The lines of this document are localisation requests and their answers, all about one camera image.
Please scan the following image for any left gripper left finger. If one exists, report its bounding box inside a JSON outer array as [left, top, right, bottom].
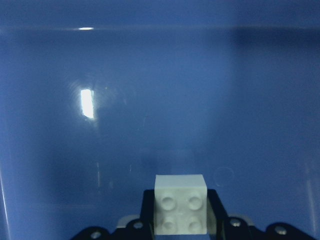
[[139, 189, 155, 240]]

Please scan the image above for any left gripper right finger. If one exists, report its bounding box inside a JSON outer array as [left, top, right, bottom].
[[206, 189, 228, 240]]

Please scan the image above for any white block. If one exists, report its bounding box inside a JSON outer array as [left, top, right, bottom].
[[153, 174, 208, 236]]

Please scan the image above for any blue plastic tray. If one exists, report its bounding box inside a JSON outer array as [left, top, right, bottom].
[[0, 0, 320, 240]]

